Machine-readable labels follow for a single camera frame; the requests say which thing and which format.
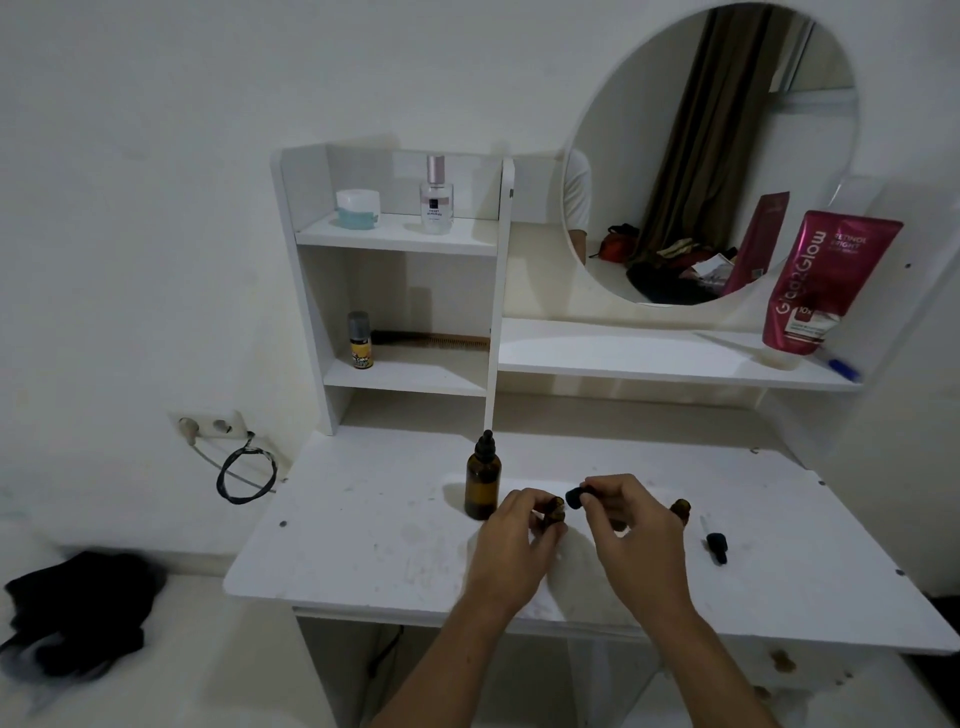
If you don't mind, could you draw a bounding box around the white vanity desk with shelves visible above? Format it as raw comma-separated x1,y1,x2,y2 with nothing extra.
222,142,960,728

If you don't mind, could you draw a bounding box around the thin black cable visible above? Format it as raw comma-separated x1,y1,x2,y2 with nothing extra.
367,626,405,680

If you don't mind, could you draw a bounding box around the white mattress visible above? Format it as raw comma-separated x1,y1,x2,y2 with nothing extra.
0,524,335,728

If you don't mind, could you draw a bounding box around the black cloth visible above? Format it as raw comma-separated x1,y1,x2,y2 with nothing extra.
0,551,168,680

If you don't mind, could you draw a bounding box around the blue pen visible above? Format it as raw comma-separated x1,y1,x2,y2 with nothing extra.
813,350,862,384

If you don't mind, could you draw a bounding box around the pink cosmetic tube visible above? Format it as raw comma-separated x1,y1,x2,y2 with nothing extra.
761,209,905,356

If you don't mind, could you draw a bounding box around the small yellow-label spray can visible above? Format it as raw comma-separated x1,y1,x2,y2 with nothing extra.
346,310,375,370

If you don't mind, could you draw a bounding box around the clear perfume bottle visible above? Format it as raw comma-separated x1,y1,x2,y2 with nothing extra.
419,154,456,236

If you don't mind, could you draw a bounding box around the person's right hand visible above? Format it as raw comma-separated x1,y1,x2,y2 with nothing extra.
578,473,699,628

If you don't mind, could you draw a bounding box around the round wall mirror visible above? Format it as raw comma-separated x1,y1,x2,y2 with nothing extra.
560,2,860,307

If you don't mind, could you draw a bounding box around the person's left forearm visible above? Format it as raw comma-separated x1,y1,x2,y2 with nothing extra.
371,592,523,728

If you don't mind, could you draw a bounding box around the coiled black cable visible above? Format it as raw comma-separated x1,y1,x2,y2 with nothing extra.
215,431,279,506

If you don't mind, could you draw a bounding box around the white teal cream jar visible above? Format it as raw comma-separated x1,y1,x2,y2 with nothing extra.
335,188,382,231

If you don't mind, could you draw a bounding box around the white wall socket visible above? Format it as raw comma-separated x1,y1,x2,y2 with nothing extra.
168,408,250,442

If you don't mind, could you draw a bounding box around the large amber glass bottle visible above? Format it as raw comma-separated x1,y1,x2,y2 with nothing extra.
464,455,502,522

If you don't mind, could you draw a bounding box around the person's left hand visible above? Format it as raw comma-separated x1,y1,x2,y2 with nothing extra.
464,487,569,624

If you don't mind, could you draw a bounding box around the grey plug with cable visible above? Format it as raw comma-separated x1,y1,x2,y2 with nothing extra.
177,417,279,495

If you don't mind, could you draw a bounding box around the brown comb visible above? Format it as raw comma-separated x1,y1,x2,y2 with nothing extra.
371,329,491,352

